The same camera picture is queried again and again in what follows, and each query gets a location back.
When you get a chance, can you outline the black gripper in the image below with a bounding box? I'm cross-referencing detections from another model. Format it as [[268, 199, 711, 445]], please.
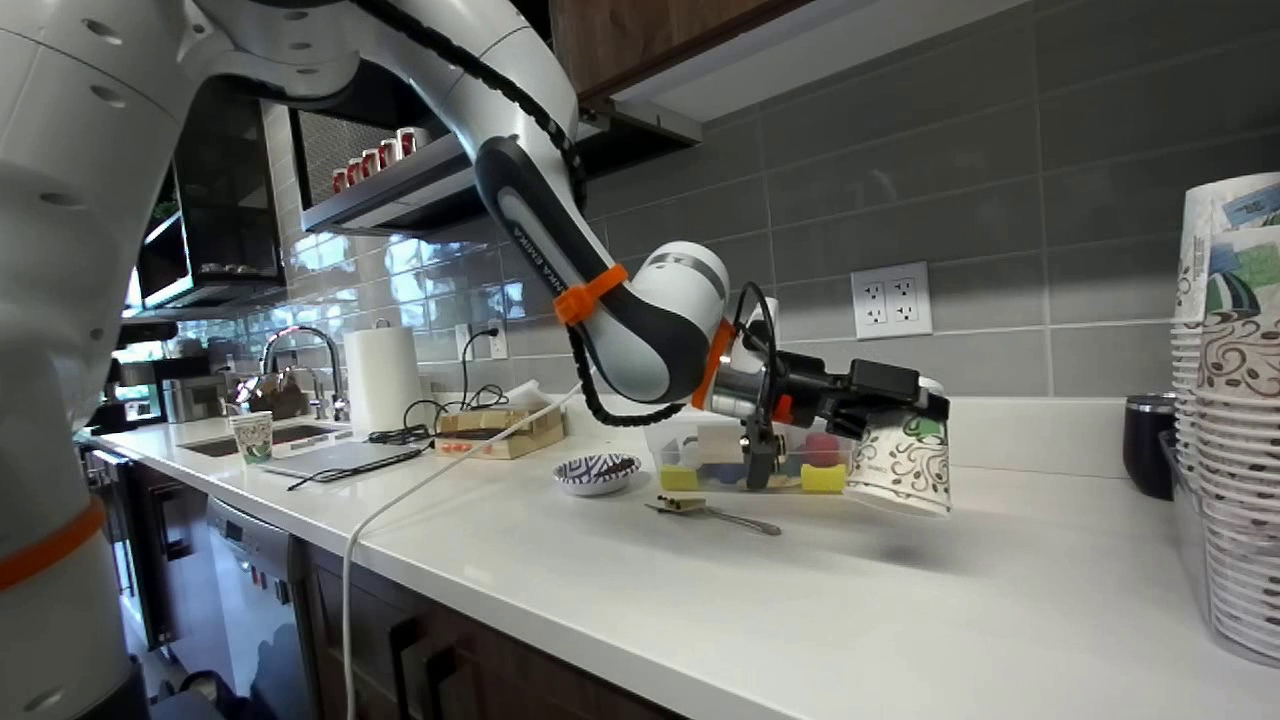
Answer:
[[778, 351, 957, 433]]

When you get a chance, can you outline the large patterned paper cup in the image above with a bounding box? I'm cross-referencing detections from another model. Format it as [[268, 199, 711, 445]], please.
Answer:
[[848, 414, 960, 522]]

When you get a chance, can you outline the stack of patterned paper cups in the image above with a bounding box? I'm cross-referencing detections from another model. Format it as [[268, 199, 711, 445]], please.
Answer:
[[1170, 173, 1280, 674]]

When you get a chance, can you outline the under-cabinet shelf with red cups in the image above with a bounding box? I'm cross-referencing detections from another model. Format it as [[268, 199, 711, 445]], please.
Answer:
[[291, 97, 706, 237]]

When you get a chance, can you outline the pink sponge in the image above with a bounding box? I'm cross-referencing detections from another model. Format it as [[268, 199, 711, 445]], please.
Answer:
[[797, 428, 848, 474]]

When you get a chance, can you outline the black mug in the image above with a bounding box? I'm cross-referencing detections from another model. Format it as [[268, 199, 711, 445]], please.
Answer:
[[1120, 388, 1185, 503]]

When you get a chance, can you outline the clear plastic container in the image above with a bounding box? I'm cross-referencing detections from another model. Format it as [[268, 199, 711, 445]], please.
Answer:
[[641, 398, 873, 502]]

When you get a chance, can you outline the metal spoon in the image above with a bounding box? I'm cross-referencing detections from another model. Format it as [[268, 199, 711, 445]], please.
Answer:
[[647, 491, 787, 542]]

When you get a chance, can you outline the small patterned bowl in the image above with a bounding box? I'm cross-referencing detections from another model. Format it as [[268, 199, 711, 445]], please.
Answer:
[[553, 448, 644, 502]]

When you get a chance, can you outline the wooden box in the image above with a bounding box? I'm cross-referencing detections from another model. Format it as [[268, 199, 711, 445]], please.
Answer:
[[431, 386, 572, 466]]

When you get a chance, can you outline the small chrome tap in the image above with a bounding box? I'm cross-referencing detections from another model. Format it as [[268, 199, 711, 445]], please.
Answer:
[[457, 326, 511, 414]]

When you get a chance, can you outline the wooden upper cabinet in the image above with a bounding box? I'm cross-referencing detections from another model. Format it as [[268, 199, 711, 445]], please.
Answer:
[[549, 0, 1037, 133]]

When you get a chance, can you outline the dark wooden lower cabinet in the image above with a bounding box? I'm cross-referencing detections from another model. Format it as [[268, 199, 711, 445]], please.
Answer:
[[291, 536, 684, 720]]

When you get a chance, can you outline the white paper towel roll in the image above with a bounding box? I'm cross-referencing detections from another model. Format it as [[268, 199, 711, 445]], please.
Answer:
[[341, 326, 424, 437]]

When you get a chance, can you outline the chrome kitchen faucet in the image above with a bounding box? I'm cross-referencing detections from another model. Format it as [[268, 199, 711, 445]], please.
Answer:
[[260, 321, 351, 424]]

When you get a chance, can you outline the kitchen sink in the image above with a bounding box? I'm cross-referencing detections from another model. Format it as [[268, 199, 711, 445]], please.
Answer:
[[182, 422, 344, 462]]

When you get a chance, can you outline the small patterned paper cup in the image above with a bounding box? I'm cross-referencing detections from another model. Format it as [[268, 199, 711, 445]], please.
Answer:
[[231, 408, 275, 467]]

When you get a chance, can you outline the steel dishwasher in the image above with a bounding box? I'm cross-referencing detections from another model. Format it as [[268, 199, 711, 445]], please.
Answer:
[[196, 491, 315, 720]]

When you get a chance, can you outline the black coffee machine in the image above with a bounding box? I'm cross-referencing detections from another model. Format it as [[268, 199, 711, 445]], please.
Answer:
[[90, 351, 175, 433]]

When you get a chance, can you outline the large white wall outlet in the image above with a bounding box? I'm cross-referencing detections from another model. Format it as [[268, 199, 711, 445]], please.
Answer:
[[848, 259, 936, 346]]

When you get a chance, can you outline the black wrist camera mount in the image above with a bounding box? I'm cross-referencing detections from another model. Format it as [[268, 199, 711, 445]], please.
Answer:
[[742, 398, 794, 495]]

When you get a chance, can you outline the white power cable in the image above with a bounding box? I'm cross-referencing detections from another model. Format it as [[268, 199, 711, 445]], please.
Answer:
[[335, 386, 592, 720]]

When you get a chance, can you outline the black open wall shelf unit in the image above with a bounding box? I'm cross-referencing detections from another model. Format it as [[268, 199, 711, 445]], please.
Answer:
[[124, 77, 291, 321]]

